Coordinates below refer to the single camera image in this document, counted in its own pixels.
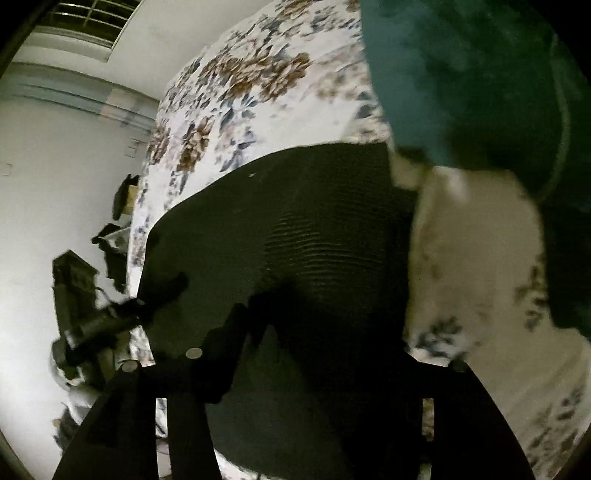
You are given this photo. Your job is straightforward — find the black knit garment white stripes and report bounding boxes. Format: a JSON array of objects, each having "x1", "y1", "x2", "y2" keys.
[{"x1": 137, "y1": 143, "x2": 416, "y2": 479}]

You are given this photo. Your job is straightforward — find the dark clutter by bedside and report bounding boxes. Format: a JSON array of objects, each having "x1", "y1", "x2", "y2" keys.
[{"x1": 91, "y1": 174, "x2": 139, "y2": 294}]

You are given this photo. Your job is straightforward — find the window with metal grille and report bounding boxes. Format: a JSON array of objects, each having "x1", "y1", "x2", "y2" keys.
[{"x1": 41, "y1": 0, "x2": 140, "y2": 43}]

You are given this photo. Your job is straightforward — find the floral print bed blanket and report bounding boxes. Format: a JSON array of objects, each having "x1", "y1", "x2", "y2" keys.
[{"x1": 127, "y1": 1, "x2": 590, "y2": 479}]

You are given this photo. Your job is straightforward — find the dark green garment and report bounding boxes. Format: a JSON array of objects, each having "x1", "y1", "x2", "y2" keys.
[{"x1": 361, "y1": 1, "x2": 590, "y2": 199}]

